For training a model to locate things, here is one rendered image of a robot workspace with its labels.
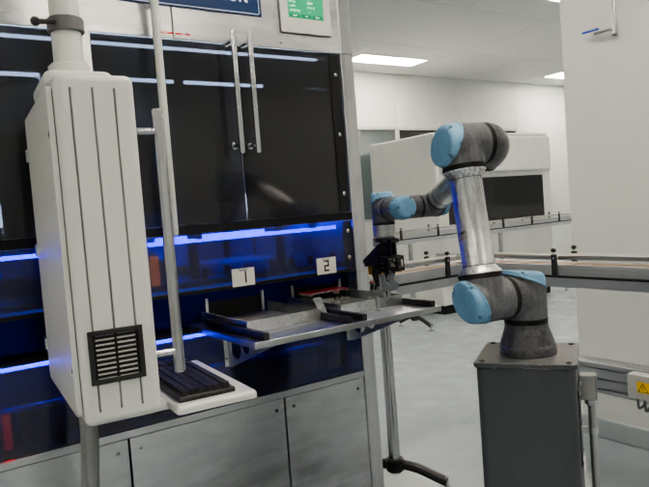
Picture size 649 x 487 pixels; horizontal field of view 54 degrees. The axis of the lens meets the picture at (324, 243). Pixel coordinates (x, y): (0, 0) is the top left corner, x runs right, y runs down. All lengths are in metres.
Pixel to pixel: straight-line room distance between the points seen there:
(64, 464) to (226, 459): 0.52
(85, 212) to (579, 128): 2.53
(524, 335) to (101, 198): 1.12
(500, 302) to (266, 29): 1.24
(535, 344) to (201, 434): 1.09
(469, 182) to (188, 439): 1.20
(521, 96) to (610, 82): 7.35
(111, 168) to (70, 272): 0.24
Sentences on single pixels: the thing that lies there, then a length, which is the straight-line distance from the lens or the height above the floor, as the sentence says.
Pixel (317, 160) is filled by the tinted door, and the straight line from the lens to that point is 2.36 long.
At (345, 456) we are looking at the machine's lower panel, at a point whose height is 0.30.
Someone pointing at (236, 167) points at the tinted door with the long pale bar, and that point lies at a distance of 2.19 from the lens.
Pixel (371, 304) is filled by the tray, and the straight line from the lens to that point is 2.15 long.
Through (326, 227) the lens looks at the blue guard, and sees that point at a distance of 2.35.
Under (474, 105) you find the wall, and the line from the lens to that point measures 9.82.
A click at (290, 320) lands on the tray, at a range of 1.98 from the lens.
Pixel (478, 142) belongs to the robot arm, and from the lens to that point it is 1.75.
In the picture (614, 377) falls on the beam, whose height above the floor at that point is 0.51.
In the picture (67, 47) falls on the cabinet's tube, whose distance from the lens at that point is 1.71.
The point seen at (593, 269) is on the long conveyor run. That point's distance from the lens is 2.65.
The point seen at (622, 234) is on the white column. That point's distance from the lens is 3.29.
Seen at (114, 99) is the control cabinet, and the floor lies 1.50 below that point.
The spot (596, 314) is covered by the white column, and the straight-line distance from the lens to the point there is 3.42.
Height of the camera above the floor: 1.22
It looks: 3 degrees down
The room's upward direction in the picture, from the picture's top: 4 degrees counter-clockwise
